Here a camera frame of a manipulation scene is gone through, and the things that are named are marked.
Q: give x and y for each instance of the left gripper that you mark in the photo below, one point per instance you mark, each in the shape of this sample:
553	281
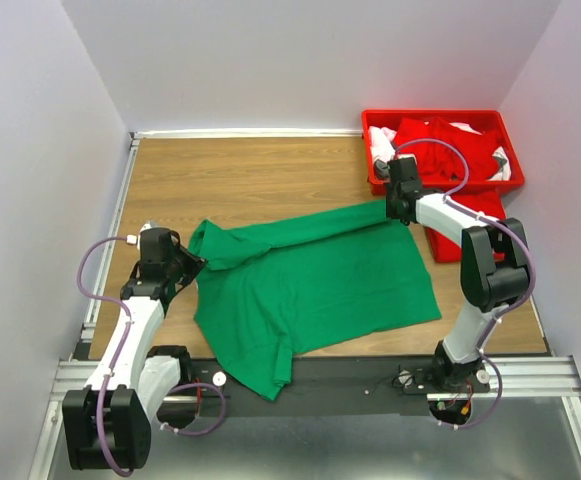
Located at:
186	265

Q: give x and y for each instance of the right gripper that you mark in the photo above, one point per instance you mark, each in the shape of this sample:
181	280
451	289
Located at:
397	208

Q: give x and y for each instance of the green t shirt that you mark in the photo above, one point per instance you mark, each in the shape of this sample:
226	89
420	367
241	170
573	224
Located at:
269	292

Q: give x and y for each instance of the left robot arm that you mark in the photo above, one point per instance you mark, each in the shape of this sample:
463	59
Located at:
107	422

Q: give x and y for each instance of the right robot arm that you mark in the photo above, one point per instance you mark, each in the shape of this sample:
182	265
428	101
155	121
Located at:
495	271

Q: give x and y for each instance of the grey t shirt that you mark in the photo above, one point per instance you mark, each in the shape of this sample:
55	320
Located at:
381	170

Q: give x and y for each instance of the red t shirt in bin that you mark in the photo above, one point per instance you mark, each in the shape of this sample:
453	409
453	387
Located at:
435	162

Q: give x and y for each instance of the white pink t shirt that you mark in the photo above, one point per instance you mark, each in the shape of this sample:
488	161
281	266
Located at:
381	147

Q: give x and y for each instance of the red plastic bin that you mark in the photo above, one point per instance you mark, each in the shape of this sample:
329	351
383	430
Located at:
481	120

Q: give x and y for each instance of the folded red t shirt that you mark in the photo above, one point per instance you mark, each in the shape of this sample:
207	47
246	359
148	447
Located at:
443	250

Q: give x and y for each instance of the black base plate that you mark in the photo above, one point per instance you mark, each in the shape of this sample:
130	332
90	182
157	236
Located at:
337	386

